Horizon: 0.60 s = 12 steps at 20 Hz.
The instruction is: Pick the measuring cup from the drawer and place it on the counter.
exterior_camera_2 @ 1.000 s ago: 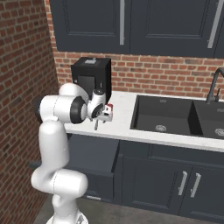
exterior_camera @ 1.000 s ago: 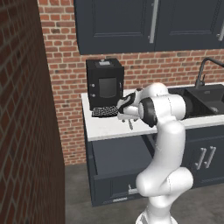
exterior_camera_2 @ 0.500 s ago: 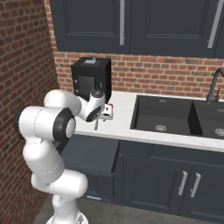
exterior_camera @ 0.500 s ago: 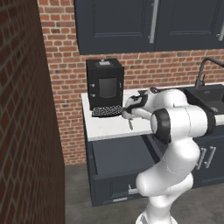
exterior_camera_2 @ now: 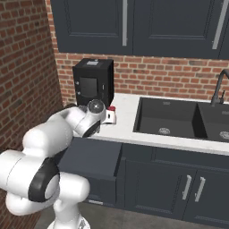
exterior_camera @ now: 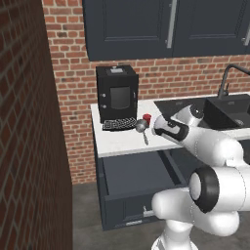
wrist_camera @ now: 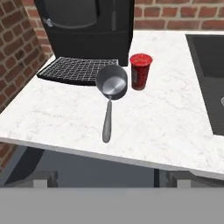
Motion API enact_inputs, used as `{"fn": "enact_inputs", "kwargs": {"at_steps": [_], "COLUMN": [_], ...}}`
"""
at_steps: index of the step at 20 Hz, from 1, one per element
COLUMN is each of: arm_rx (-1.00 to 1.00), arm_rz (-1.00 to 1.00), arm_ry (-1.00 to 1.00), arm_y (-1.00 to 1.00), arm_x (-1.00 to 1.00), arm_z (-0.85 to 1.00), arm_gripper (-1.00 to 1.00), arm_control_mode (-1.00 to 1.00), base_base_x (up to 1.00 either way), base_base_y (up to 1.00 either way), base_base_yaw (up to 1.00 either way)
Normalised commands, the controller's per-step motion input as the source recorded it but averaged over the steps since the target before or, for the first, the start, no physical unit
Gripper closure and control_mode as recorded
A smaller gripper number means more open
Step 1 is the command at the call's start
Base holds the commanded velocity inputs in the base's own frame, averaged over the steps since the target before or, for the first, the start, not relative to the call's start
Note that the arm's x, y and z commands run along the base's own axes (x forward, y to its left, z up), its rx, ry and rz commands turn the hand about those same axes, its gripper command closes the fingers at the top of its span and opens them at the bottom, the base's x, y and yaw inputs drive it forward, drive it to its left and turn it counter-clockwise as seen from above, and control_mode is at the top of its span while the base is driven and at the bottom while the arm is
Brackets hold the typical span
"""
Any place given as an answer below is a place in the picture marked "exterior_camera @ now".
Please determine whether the silver cupboard door handle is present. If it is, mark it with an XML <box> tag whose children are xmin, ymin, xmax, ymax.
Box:
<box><xmin>165</xmin><ymin>0</ymin><xmax>178</xmax><ymax>50</ymax></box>
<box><xmin>241</xmin><ymin>22</ymin><xmax>250</xmax><ymax>47</ymax></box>

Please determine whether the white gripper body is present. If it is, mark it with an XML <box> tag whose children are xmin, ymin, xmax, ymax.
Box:
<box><xmin>151</xmin><ymin>114</ymin><xmax>174</xmax><ymax>138</ymax></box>

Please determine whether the dark blue open drawer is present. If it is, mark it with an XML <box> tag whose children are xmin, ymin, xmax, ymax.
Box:
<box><xmin>95</xmin><ymin>148</ymin><xmax>197</xmax><ymax>231</ymax></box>

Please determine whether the silver lower drawer handle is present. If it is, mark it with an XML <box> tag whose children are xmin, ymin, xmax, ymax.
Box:
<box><xmin>124</xmin><ymin>220</ymin><xmax>145</xmax><ymax>227</ymax></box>

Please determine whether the black tap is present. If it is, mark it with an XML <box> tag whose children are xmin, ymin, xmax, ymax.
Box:
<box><xmin>217</xmin><ymin>63</ymin><xmax>250</xmax><ymax>100</ymax></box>

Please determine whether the dark blue cupboard door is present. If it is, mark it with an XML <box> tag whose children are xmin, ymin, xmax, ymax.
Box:
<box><xmin>172</xmin><ymin>0</ymin><xmax>250</xmax><ymax>59</ymax></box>
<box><xmin>82</xmin><ymin>0</ymin><xmax>174</xmax><ymax>62</ymax></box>

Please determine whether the silver drawer handle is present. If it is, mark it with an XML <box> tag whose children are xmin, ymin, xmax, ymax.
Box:
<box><xmin>124</xmin><ymin>220</ymin><xmax>145</xmax><ymax>227</ymax></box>
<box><xmin>142</xmin><ymin>205</ymin><xmax>156</xmax><ymax>219</ymax></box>

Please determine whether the black sink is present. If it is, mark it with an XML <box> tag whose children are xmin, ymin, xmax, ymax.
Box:
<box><xmin>153</xmin><ymin>93</ymin><xmax>250</xmax><ymax>132</ymax></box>

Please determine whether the grey metal scoop with handle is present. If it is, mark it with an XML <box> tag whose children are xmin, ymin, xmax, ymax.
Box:
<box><xmin>135</xmin><ymin>118</ymin><xmax>150</xmax><ymax>146</ymax></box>

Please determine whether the black coffee machine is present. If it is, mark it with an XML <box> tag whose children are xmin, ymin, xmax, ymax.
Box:
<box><xmin>95</xmin><ymin>63</ymin><xmax>141</xmax><ymax>133</ymax></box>

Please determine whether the small red cup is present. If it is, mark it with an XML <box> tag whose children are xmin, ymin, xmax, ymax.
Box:
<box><xmin>143</xmin><ymin>113</ymin><xmax>153</xmax><ymax>127</ymax></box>

